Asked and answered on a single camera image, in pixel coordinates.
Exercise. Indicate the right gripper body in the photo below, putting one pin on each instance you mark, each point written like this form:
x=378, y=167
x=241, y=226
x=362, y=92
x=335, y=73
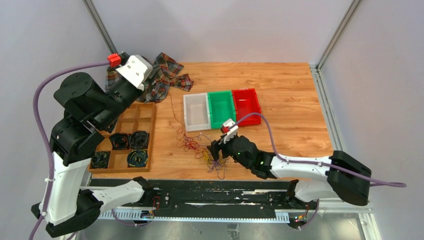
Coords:
x=228, y=150

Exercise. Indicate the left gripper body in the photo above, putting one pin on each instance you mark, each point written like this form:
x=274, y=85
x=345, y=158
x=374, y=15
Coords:
x=120, y=97

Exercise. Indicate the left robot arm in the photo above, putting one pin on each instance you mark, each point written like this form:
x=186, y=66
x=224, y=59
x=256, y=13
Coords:
x=88, y=111

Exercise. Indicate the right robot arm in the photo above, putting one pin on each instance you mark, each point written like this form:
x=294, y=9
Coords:
x=336, y=176

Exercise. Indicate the white plastic bin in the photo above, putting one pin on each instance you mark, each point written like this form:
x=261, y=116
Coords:
x=196, y=112

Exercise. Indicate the green plastic bin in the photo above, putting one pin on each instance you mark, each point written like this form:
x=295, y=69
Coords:
x=221, y=107

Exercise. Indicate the plaid cloth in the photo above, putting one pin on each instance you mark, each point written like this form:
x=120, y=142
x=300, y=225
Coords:
x=166, y=73

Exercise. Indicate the red plastic bin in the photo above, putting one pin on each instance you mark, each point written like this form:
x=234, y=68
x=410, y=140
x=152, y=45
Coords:
x=246, y=102

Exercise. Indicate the wooden compartment tray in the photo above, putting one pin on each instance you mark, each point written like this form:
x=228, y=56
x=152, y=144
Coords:
x=128, y=148

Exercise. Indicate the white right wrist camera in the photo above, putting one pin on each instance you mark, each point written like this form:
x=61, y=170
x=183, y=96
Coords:
x=229, y=129

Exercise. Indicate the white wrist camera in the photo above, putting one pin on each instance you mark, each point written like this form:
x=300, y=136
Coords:
x=136, y=70
x=229, y=129

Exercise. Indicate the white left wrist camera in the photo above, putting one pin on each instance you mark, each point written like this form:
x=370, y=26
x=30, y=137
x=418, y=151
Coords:
x=136, y=70

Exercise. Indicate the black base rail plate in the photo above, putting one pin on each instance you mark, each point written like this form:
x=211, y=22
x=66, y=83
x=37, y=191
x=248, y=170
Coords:
x=227, y=199

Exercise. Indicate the left aluminium frame post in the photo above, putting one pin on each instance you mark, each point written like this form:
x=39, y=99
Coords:
x=97, y=20

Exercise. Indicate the aluminium frame post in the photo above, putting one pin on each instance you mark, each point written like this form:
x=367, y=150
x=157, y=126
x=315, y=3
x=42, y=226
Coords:
x=347, y=17
x=97, y=20

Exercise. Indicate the right aluminium table rail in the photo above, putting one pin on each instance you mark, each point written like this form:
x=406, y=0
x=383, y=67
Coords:
x=335, y=136

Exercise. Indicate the right aluminium frame post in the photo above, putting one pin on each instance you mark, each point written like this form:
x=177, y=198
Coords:
x=347, y=17

